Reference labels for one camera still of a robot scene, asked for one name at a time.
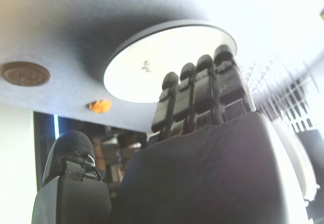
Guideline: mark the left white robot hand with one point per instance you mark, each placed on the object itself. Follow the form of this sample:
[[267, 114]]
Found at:
[[202, 171]]

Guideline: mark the white round ceramic plate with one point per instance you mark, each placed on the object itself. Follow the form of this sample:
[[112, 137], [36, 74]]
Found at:
[[131, 87]]

